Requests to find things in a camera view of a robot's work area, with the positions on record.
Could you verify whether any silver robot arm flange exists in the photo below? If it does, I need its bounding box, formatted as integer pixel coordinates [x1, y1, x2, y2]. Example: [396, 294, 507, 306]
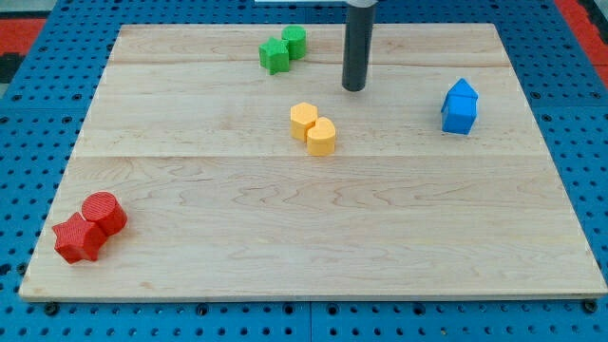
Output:
[345, 0, 377, 9]

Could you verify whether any yellow heart block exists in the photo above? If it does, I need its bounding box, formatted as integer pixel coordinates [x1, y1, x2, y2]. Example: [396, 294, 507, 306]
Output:
[306, 117, 336, 156]

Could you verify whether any yellow hexagon block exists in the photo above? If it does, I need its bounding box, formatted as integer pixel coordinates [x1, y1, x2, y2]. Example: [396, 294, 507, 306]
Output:
[290, 103, 318, 142]

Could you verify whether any light wooden board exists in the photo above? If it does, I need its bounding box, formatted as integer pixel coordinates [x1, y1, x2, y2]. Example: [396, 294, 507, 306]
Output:
[19, 24, 607, 303]

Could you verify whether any green star block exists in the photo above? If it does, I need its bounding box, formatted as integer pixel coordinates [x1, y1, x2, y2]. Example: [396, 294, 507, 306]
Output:
[258, 37, 290, 75]

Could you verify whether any green cylinder block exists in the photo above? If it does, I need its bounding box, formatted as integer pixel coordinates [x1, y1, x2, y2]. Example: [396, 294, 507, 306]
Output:
[281, 25, 307, 60]

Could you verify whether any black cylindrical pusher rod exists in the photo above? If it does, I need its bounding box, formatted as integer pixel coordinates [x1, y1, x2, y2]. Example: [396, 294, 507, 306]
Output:
[342, 4, 377, 92]

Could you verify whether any blue cube block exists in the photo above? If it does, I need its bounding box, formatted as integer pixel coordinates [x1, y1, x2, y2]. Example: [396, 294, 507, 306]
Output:
[441, 95, 477, 135]

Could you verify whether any blue pentagon block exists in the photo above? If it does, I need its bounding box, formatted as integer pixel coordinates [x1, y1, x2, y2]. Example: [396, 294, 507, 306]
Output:
[444, 78, 479, 105]

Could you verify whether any red cylinder block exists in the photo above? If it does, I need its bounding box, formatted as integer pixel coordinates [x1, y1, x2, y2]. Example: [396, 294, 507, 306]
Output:
[82, 191, 127, 236]

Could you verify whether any red star block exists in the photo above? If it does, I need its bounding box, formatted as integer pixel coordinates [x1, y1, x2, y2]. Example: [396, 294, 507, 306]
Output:
[52, 213, 107, 264]

